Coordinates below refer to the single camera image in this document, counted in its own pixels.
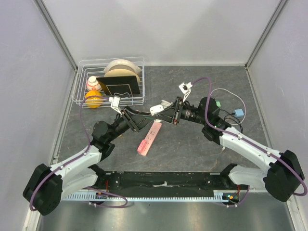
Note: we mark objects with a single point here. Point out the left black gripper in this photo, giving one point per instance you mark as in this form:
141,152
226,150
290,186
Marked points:
140,120

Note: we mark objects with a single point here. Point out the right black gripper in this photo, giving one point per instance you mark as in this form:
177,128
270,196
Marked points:
171,114

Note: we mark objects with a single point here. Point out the white square plug adapter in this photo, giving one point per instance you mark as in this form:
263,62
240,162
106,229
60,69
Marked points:
156,109

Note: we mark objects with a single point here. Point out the pink power strip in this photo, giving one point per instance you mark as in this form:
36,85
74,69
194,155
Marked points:
150,137

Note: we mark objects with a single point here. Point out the blue plug adapter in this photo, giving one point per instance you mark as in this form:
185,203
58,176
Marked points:
238,113

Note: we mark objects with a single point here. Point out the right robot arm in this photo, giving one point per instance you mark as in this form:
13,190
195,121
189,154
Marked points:
278,172

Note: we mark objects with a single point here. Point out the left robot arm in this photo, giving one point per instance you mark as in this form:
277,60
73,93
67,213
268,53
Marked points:
49,185

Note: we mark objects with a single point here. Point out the black square tray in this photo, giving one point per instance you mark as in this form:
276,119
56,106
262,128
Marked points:
119,85

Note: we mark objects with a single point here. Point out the yellow round bowl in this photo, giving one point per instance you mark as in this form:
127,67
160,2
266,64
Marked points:
94,99

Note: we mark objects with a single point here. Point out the beige round plate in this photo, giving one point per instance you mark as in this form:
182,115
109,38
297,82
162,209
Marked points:
122,73

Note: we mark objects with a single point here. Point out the white orange patterned cup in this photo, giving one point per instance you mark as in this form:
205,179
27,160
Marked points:
93,84

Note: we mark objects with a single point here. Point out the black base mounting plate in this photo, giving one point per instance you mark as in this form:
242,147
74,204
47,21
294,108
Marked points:
199,180

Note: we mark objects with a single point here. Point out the white wire dish rack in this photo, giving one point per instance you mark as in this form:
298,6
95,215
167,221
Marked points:
95,67

